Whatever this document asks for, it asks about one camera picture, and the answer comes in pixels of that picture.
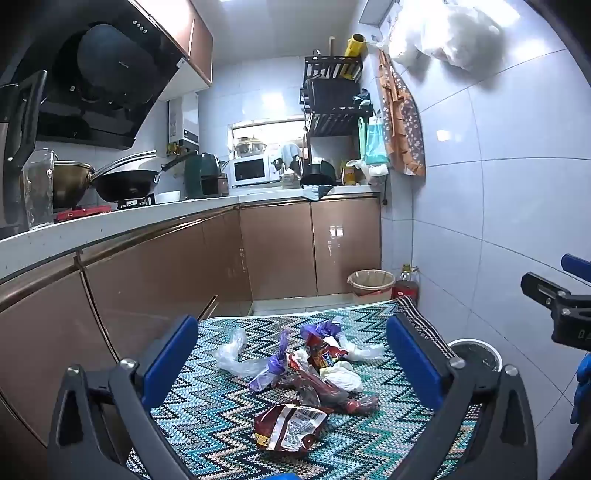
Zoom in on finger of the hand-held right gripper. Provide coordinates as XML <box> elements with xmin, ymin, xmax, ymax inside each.
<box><xmin>520</xmin><ymin>272</ymin><xmax>575</xmax><ymax>320</ymax></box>
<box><xmin>560</xmin><ymin>252</ymin><xmax>591</xmax><ymax>279</ymax></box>

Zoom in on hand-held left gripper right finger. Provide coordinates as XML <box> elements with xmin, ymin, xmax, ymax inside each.
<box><xmin>385</xmin><ymin>314</ymin><xmax>539</xmax><ymax>480</ymax></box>

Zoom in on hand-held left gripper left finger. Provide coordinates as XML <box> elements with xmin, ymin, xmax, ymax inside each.
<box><xmin>46</xmin><ymin>315</ymin><xmax>199</xmax><ymax>480</ymax></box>

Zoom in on white round bin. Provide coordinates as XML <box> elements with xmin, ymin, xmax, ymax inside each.
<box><xmin>444</xmin><ymin>339</ymin><xmax>502</xmax><ymax>376</ymax></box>

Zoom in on clear plastic bag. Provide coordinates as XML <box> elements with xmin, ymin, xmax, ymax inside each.
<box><xmin>213</xmin><ymin>327</ymin><xmax>272</xmax><ymax>378</ymax></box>

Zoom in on red star snack packet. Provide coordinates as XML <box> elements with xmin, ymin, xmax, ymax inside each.
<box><xmin>305</xmin><ymin>335</ymin><xmax>350</xmax><ymax>371</ymax></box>

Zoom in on clear red wrapper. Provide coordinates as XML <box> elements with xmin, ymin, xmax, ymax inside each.
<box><xmin>277</xmin><ymin>353</ymin><xmax>380</xmax><ymax>415</ymax></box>

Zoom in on purple plastic bag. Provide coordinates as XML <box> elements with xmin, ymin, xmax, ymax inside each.
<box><xmin>248</xmin><ymin>329</ymin><xmax>293</xmax><ymax>393</ymax></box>
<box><xmin>300</xmin><ymin>319</ymin><xmax>344</xmax><ymax>343</ymax></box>

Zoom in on red packet with white label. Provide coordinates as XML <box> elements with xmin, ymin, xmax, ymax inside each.
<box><xmin>253</xmin><ymin>402</ymin><xmax>330</xmax><ymax>456</ymax></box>

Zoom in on person's right hand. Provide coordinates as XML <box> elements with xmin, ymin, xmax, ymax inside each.
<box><xmin>570</xmin><ymin>352</ymin><xmax>591</xmax><ymax>426</ymax></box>

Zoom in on crumpled white plastic bag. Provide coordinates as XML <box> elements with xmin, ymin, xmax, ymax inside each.
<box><xmin>323</xmin><ymin>336</ymin><xmax>385</xmax><ymax>362</ymax></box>

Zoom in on white tissue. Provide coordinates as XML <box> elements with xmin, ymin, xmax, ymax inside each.
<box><xmin>320</xmin><ymin>360</ymin><xmax>365</xmax><ymax>393</ymax></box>

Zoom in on zigzag patterned mat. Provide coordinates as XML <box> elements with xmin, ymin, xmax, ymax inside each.
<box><xmin>126</xmin><ymin>295</ymin><xmax>485</xmax><ymax>480</ymax></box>

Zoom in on red cooking oil bottle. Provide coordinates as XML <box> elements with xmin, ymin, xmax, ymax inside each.
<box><xmin>392</xmin><ymin>263</ymin><xmax>420</xmax><ymax>306</ymax></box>

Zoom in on pink waste basket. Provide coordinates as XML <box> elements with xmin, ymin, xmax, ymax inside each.
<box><xmin>346</xmin><ymin>268</ymin><xmax>397</xmax><ymax>306</ymax></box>

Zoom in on gas stove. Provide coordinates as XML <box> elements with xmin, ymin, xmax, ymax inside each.
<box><xmin>55</xmin><ymin>196</ymin><xmax>156</xmax><ymax>223</ymax></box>

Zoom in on black wok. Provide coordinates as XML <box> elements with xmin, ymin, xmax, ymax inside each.
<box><xmin>92</xmin><ymin>154</ymin><xmax>200</xmax><ymax>204</ymax></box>

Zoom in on green kitchen appliance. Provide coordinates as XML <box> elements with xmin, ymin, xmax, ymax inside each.
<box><xmin>184</xmin><ymin>152</ymin><xmax>223</xmax><ymax>199</ymax></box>

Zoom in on blue grey cloth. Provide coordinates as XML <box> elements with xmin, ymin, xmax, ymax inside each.
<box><xmin>302</xmin><ymin>183</ymin><xmax>336</xmax><ymax>202</ymax></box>

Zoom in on white microwave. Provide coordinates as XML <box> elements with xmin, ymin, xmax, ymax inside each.
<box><xmin>229</xmin><ymin>155</ymin><xmax>280</xmax><ymax>188</ymax></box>

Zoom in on orange patterned apron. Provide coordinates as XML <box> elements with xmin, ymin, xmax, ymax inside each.
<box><xmin>376</xmin><ymin>48</ymin><xmax>427</xmax><ymax>178</ymax></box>

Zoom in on black pot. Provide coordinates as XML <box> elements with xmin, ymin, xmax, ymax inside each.
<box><xmin>300</xmin><ymin>159</ymin><xmax>336</xmax><ymax>188</ymax></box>

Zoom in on glass jar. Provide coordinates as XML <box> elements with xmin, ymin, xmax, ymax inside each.
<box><xmin>21</xmin><ymin>148</ymin><xmax>59</xmax><ymax>230</ymax></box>

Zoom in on teal bag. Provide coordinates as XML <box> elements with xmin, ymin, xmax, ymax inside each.
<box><xmin>357</xmin><ymin>115</ymin><xmax>391</xmax><ymax>167</ymax></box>

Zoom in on steamer pot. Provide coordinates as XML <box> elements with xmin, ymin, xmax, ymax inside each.
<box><xmin>234</xmin><ymin>136</ymin><xmax>268</xmax><ymax>158</ymax></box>

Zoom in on white water heater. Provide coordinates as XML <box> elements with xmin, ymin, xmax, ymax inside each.
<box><xmin>167</xmin><ymin>92</ymin><xmax>201</xmax><ymax>156</ymax></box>

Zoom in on hanging white plastic bag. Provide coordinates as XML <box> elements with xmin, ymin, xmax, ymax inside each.
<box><xmin>387</xmin><ymin>0</ymin><xmax>505</xmax><ymax>75</ymax></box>

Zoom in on black dish rack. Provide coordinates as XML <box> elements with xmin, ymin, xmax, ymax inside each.
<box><xmin>300</xmin><ymin>55</ymin><xmax>375</xmax><ymax>186</ymax></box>

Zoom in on black range hood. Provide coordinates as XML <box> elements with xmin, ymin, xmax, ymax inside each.
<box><xmin>0</xmin><ymin>0</ymin><xmax>184</xmax><ymax>151</ymax></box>

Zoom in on yellow roll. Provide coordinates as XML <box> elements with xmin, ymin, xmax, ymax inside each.
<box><xmin>346</xmin><ymin>33</ymin><xmax>369</xmax><ymax>61</ymax></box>

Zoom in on brown upper cabinets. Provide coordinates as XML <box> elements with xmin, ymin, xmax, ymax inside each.
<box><xmin>129</xmin><ymin>0</ymin><xmax>214</xmax><ymax>89</ymax></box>

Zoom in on brass pot with steel handle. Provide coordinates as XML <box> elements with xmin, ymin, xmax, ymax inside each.
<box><xmin>52</xmin><ymin>150</ymin><xmax>158</xmax><ymax>211</ymax></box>

